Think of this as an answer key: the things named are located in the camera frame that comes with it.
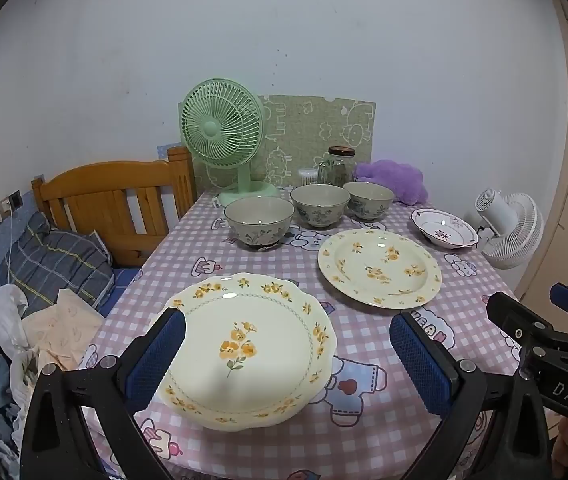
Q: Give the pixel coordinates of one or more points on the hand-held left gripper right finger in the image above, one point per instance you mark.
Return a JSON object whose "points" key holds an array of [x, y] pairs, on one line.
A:
{"points": [[418, 360]]}

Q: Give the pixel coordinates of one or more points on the blue bed sheet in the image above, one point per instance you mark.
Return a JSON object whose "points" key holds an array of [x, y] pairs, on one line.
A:
{"points": [[126, 285]]}

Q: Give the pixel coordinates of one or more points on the beige cloth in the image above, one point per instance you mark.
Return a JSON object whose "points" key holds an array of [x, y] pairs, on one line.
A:
{"points": [[64, 325]]}

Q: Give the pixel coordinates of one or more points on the green printed board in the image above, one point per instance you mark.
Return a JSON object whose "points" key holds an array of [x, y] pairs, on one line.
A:
{"points": [[309, 130]]}

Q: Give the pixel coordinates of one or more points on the purple plush toy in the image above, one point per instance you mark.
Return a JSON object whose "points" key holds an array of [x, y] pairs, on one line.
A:
{"points": [[393, 177]]}

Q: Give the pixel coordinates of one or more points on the wooden bed headboard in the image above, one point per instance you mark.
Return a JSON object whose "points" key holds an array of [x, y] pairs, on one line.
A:
{"points": [[104, 180]]}

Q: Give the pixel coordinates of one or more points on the white desk fan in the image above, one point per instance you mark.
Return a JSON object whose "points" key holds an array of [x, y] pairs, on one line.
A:
{"points": [[513, 230]]}

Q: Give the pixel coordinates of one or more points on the scalloped yellow floral plate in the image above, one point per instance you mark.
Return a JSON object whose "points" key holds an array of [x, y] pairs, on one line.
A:
{"points": [[264, 340]]}

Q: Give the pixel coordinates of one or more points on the glass jar with brown lid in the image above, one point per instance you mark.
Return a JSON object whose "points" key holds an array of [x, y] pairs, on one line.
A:
{"points": [[336, 170]]}

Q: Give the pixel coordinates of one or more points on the grey-green floral bowl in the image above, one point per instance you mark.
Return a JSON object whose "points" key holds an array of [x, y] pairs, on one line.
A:
{"points": [[368, 200], [319, 207], [259, 215]]}

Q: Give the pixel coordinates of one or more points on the grey plaid pillow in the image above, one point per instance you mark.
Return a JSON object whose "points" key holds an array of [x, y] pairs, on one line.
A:
{"points": [[54, 265]]}

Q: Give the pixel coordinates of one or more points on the wall socket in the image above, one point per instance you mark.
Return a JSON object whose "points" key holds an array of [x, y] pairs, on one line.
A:
{"points": [[10, 206]]}

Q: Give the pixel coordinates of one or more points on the cotton swab box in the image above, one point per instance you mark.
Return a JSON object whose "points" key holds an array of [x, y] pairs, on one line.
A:
{"points": [[308, 176]]}

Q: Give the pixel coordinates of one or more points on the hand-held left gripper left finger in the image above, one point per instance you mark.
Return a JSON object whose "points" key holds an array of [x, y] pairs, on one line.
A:
{"points": [[156, 355]]}

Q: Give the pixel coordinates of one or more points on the small white red-print dish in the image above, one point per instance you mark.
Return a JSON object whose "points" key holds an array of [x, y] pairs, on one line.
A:
{"points": [[443, 232]]}

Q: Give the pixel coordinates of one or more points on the round yellow floral plate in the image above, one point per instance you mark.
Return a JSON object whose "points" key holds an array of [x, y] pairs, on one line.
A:
{"points": [[378, 270]]}

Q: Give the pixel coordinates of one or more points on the pink checked tablecloth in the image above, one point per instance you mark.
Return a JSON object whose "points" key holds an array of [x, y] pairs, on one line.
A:
{"points": [[294, 260]]}

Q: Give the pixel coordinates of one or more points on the green desk fan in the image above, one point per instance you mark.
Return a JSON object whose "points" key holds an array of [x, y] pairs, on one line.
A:
{"points": [[214, 127]]}

